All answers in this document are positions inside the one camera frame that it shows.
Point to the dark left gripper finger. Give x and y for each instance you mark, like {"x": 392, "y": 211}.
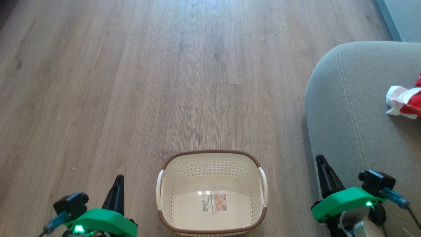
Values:
{"x": 115, "y": 200}

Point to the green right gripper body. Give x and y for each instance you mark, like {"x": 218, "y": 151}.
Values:
{"x": 345, "y": 199}

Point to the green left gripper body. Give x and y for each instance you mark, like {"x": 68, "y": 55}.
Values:
{"x": 105, "y": 222}

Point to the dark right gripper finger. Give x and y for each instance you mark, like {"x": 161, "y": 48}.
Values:
{"x": 329, "y": 184}

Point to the red garment with white part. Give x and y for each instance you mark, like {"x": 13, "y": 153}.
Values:
{"x": 403, "y": 98}

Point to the cream basket with brown rim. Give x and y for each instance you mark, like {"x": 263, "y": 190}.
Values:
{"x": 184, "y": 184}

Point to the paper sticker in basket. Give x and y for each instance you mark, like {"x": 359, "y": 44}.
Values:
{"x": 214, "y": 202}

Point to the grey sofa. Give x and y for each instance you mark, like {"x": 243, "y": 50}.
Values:
{"x": 361, "y": 115}

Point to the blue-grey upholstered furniture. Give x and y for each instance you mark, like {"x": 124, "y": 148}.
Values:
{"x": 404, "y": 16}

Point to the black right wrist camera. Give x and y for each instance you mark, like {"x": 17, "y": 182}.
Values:
{"x": 376, "y": 181}

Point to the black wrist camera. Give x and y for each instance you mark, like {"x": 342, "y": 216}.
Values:
{"x": 376, "y": 181}
{"x": 70, "y": 204}

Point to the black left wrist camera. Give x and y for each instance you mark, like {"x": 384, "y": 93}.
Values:
{"x": 70, "y": 204}

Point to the blue left camera plug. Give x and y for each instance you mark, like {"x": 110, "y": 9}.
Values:
{"x": 57, "y": 221}

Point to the blue camera plug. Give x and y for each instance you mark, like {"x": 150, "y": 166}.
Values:
{"x": 394, "y": 197}
{"x": 57, "y": 221}

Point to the blue right camera plug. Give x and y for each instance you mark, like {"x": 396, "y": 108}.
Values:
{"x": 394, "y": 197}

